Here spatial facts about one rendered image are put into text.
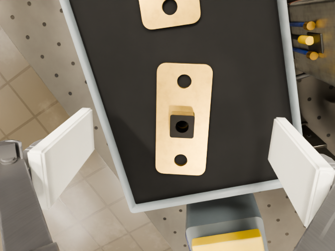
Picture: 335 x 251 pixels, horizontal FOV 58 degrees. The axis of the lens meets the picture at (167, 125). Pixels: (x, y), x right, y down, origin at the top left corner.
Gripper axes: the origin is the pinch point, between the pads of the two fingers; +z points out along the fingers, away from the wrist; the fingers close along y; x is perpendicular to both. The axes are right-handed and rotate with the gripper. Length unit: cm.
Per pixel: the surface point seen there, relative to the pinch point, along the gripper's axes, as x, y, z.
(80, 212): -95, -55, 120
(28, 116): -40, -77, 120
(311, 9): 8.3, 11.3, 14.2
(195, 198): -6.1, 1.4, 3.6
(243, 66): 4.1, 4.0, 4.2
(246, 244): -10.5, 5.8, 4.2
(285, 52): 5.3, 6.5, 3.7
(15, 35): 3, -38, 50
